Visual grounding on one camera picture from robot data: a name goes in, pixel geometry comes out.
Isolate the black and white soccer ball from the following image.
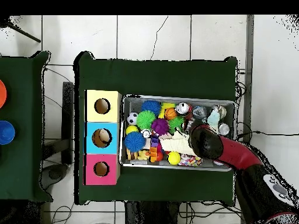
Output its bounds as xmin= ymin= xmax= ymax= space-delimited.
xmin=126 ymin=112 xmax=139 ymax=125

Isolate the large blue koosh ball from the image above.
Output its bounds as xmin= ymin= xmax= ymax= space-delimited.
xmin=124 ymin=131 xmax=147 ymax=153

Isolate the purple spiky toy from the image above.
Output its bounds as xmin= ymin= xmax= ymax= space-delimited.
xmin=151 ymin=118 xmax=170 ymax=137

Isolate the green koosh ball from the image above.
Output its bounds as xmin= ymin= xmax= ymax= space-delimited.
xmin=136 ymin=110 xmax=157 ymax=131

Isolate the black power cable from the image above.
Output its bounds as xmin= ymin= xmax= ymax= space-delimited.
xmin=235 ymin=130 xmax=299 ymax=144

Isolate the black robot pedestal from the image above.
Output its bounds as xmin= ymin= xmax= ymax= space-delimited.
xmin=124 ymin=201 xmax=180 ymax=224

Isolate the yellow tennis ball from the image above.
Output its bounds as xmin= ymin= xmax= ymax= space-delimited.
xmin=167 ymin=151 xmax=182 ymax=166

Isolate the dark green side tablecloth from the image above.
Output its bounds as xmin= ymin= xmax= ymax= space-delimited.
xmin=0 ymin=50 xmax=54 ymax=202

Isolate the black upright panel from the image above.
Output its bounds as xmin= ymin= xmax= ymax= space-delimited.
xmin=61 ymin=81 xmax=75 ymax=165

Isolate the crushed red silver can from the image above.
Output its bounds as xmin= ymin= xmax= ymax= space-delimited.
xmin=175 ymin=102 xmax=193 ymax=116

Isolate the orange basketball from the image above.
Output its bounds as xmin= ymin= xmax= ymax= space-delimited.
xmin=164 ymin=107 xmax=178 ymax=121

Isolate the cream knitted cloth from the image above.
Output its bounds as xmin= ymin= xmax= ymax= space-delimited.
xmin=159 ymin=130 xmax=197 ymax=156

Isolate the wooden box with three holes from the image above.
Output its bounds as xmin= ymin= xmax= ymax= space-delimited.
xmin=83 ymin=89 xmax=122 ymax=186

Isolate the blue bowl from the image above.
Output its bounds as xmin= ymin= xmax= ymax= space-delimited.
xmin=0 ymin=120 xmax=16 ymax=145

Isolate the black tripod leg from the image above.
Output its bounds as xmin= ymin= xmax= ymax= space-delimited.
xmin=6 ymin=22 xmax=41 ymax=43

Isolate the mint knitted cloth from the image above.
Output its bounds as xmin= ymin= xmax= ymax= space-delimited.
xmin=206 ymin=108 xmax=221 ymax=132

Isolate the wire mesh bin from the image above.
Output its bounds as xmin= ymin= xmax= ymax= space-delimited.
xmin=119 ymin=94 xmax=237 ymax=173

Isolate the orange bowl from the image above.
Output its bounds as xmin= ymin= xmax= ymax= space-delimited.
xmin=0 ymin=79 xmax=8 ymax=110

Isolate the small blue koosh ball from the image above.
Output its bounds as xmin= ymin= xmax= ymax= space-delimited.
xmin=141 ymin=100 xmax=162 ymax=117

